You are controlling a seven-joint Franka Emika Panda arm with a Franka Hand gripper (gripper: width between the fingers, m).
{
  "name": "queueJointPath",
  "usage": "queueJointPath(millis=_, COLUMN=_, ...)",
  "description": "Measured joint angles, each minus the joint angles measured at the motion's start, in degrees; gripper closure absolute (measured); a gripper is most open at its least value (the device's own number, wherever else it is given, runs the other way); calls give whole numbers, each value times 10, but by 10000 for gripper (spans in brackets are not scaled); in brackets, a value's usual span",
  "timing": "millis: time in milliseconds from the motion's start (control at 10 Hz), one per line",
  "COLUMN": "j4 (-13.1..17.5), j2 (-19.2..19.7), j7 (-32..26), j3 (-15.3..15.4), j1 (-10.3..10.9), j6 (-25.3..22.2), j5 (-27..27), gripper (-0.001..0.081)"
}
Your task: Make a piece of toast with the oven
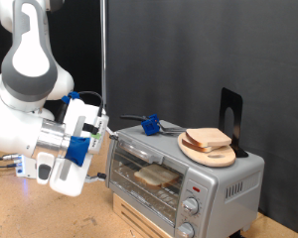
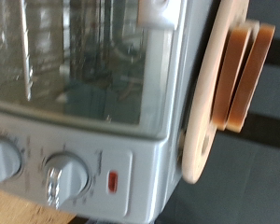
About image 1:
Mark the wooden box under oven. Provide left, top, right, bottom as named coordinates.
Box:
left=112, top=192, right=163, bottom=238

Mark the tan bread slice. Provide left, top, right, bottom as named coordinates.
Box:
left=181, top=138, right=220, bottom=154
left=185, top=127, right=232, bottom=149

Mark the black camera cable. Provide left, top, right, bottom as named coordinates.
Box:
left=58, top=90, right=105, bottom=124

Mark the silver oven knob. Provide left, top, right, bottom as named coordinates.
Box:
left=182, top=197, right=200, bottom=216
left=176, top=222, right=196, bottom=238

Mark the oval wooden cutting board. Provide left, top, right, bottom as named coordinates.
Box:
left=177, top=132, right=236, bottom=169

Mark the metal pole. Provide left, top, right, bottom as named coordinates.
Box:
left=100, top=0, right=107, bottom=110

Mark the blue cable clip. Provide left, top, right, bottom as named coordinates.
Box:
left=61, top=91, right=81, bottom=105

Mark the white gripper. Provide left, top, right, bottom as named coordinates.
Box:
left=36, top=98, right=120, bottom=197

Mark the black metal bookend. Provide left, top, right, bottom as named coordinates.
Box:
left=218, top=86, right=249, bottom=159

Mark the metal spatula with blue grip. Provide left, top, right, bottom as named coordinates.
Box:
left=119, top=113, right=187, bottom=137

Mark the wire oven rack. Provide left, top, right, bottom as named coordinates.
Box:
left=113, top=162, right=185, bottom=212

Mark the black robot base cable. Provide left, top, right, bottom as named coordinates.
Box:
left=0, top=162, right=23, bottom=170
left=0, top=153, right=23, bottom=162

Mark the silver toaster oven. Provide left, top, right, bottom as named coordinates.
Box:
left=104, top=119, right=266, bottom=238

